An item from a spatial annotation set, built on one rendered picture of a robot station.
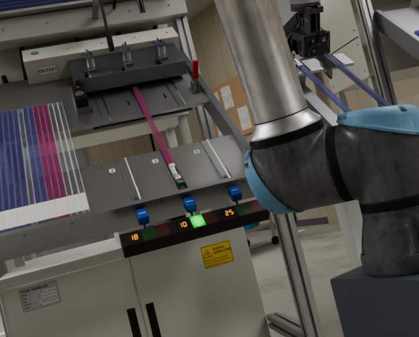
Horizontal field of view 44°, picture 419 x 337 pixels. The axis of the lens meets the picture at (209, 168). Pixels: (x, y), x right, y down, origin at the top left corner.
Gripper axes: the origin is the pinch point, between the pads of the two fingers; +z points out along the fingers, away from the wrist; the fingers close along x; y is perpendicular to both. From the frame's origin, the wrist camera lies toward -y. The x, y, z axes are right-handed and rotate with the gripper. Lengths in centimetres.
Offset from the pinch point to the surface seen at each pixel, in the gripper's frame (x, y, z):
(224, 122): -18.0, -12.3, 10.3
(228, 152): -21.8, 0.0, 14.0
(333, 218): 203, -324, 265
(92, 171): -56, -5, 13
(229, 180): -26.5, 12.9, 15.3
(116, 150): 22, -712, 281
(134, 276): -50, -7, 48
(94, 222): -59, 12, 18
